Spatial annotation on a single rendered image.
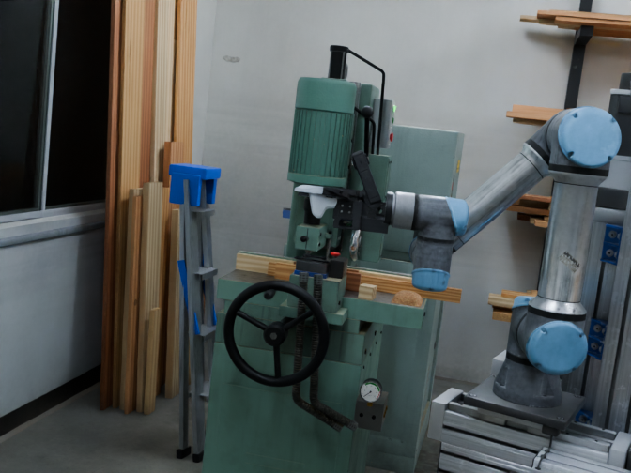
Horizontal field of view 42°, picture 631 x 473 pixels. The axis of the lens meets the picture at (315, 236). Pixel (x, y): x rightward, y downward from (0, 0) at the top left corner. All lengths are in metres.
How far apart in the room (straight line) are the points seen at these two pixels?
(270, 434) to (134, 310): 1.42
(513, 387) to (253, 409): 0.88
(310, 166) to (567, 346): 1.00
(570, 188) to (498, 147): 2.99
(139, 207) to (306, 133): 1.43
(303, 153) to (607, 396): 1.06
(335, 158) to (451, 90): 2.37
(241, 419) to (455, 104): 2.70
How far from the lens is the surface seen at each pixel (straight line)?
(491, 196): 1.78
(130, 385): 3.79
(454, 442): 1.94
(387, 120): 2.69
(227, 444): 2.51
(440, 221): 1.65
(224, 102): 4.96
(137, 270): 3.69
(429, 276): 1.66
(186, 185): 3.18
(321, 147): 2.37
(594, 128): 1.66
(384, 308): 2.30
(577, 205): 1.68
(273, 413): 2.44
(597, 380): 2.08
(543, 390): 1.88
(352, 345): 2.34
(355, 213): 1.64
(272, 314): 2.36
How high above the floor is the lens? 1.36
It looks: 8 degrees down
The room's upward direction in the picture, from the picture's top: 6 degrees clockwise
